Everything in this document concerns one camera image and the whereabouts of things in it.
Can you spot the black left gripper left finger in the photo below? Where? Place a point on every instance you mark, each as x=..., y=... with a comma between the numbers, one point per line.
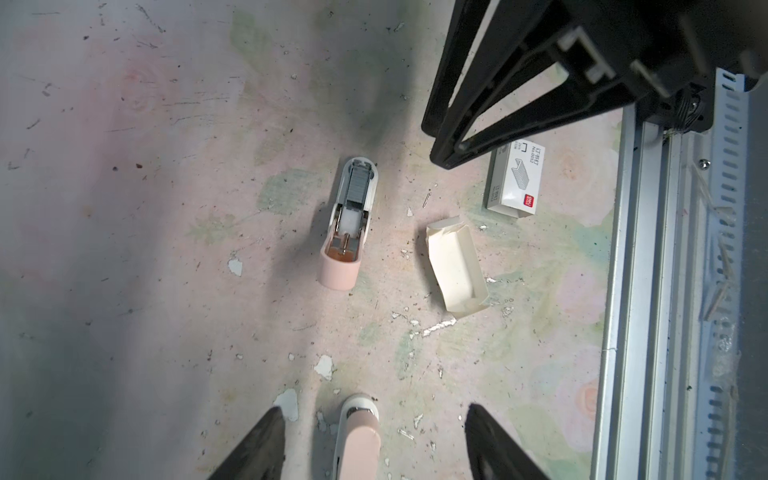
x=260, y=455

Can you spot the aluminium front rail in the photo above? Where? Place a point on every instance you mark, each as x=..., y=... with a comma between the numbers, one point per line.
x=668, y=391

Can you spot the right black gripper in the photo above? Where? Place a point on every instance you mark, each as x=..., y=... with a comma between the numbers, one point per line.
x=658, y=55

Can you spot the staple box sleeve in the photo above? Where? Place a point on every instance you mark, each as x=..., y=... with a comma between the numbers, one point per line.
x=516, y=171

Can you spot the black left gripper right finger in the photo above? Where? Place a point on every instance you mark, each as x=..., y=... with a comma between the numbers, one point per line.
x=492, y=452

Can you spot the staple box tray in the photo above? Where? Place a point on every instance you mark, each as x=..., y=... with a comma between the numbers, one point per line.
x=455, y=263

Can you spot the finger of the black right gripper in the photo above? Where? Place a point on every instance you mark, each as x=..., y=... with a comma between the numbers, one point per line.
x=464, y=27

